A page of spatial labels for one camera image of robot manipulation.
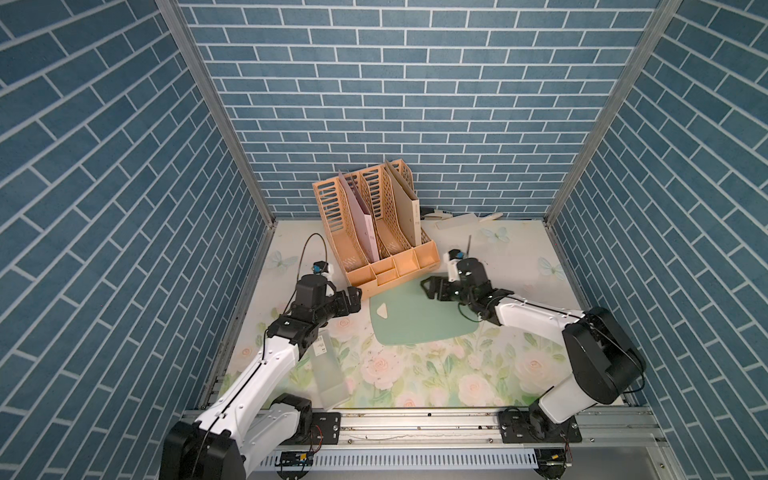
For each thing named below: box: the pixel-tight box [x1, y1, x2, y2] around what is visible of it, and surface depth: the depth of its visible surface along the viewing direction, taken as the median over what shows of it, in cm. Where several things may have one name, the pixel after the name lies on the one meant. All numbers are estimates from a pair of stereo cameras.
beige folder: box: [384, 160, 422, 247], surface depth 91 cm
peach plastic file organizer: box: [312, 159, 441, 299], surface depth 103 cm
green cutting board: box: [369, 279, 480, 346], surface depth 93 cm
